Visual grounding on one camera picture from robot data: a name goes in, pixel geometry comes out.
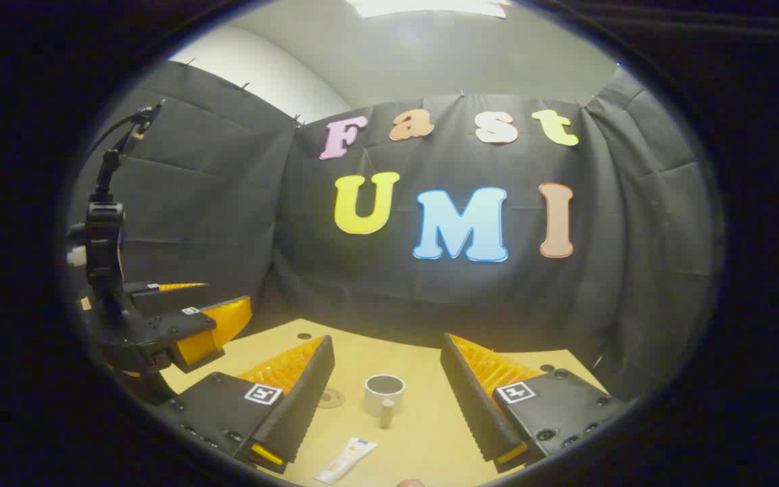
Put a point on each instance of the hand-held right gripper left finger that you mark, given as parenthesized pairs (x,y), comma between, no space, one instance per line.
(308,399)

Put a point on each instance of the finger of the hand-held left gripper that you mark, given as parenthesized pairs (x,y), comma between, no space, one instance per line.
(186,328)
(159,299)

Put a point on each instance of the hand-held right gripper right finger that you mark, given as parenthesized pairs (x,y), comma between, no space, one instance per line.
(467,406)

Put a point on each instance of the white toothpaste tube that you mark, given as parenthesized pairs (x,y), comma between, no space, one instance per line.
(345,460)

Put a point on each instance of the light wooden desktop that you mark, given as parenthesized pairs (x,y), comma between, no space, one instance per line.
(396,358)

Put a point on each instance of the black backdrop cloth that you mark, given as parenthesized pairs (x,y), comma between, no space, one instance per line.
(227,203)

